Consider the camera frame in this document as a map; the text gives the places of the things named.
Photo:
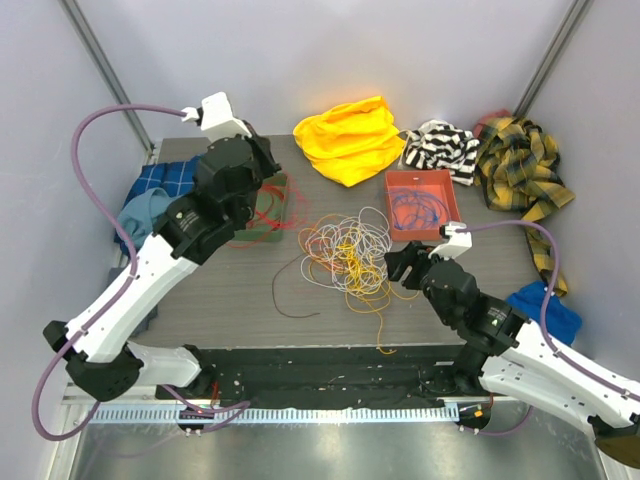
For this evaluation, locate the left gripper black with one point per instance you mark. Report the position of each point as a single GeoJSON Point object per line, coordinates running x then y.
{"type": "Point", "coordinates": [262, 149]}

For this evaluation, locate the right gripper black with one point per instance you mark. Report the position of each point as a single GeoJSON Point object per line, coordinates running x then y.
{"type": "Point", "coordinates": [398, 261]}

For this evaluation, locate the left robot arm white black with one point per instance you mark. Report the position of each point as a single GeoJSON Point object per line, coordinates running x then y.
{"type": "Point", "coordinates": [100, 358]}

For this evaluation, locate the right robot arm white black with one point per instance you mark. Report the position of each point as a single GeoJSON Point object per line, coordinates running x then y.
{"type": "Point", "coordinates": [507, 353]}

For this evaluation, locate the blue plaid cloth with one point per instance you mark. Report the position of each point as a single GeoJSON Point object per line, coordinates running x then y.
{"type": "Point", "coordinates": [176, 178]}

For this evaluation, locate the orange-red plastic tray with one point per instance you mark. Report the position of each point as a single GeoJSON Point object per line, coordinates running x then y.
{"type": "Point", "coordinates": [418, 203]}

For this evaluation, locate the green plastic tray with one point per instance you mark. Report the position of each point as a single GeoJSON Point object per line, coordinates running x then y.
{"type": "Point", "coordinates": [270, 212]}

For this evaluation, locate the light blue cloth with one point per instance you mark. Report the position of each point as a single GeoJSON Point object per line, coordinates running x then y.
{"type": "Point", "coordinates": [139, 214]}

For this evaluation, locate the black white striped cloth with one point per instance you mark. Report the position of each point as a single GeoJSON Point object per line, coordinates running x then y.
{"type": "Point", "coordinates": [439, 145]}

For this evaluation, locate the yellow black plaid cloth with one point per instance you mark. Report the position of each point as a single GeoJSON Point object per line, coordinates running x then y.
{"type": "Point", "coordinates": [517, 169]}

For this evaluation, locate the grey folded cloth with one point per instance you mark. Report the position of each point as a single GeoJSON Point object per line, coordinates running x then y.
{"type": "Point", "coordinates": [144, 324]}

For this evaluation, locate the bright blue cloth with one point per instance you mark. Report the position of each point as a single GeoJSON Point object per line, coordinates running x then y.
{"type": "Point", "coordinates": [561, 322]}

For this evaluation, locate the pink cloth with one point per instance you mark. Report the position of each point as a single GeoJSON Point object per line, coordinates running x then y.
{"type": "Point", "coordinates": [484, 120]}

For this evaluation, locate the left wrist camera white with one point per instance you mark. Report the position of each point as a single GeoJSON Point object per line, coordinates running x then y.
{"type": "Point", "coordinates": [216, 119]}

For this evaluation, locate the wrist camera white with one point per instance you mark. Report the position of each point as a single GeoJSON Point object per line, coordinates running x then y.
{"type": "Point", "coordinates": [457, 240]}
{"type": "Point", "coordinates": [216, 119]}

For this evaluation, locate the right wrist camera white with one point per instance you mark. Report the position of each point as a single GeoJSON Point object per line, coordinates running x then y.
{"type": "Point", "coordinates": [457, 240]}

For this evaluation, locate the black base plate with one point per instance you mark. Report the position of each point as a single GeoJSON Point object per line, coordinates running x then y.
{"type": "Point", "coordinates": [337, 378]}

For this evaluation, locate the white slotted cable duct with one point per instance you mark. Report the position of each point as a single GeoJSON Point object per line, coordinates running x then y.
{"type": "Point", "coordinates": [168, 413]}

